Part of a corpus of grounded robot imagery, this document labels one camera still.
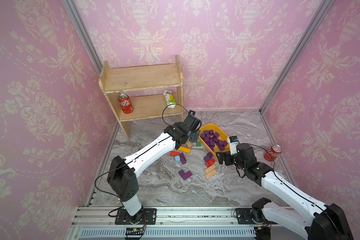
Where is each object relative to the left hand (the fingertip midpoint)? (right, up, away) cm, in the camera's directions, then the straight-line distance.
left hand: (188, 131), depth 83 cm
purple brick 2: (+20, -3, +20) cm, 29 cm away
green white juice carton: (-12, +19, +9) cm, 24 cm away
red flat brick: (-10, -15, +14) cm, 23 cm away
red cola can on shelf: (-35, +15, +1) cm, 39 cm away
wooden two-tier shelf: (-35, +28, +30) cm, 54 cm away
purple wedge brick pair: (-3, -17, +9) cm, 20 cm away
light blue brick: (-7, -17, +9) cm, 21 cm away
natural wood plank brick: (+13, -24, +5) cm, 28 cm away
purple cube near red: (+12, -18, +11) cm, 24 cm away
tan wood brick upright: (+1, -10, +16) cm, 19 cm away
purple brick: (+17, -1, +23) cm, 28 cm away
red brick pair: (+13, -20, +8) cm, 25 cm away
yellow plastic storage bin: (+18, -6, +21) cm, 28 cm away
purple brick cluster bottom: (-1, -26, +5) cm, 27 cm away
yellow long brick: (-2, -13, +16) cm, 20 cm away
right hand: (+20, -11, 0) cm, 23 cm away
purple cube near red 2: (+14, -16, +12) cm, 24 cm away
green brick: (+7, -10, +18) cm, 22 cm away
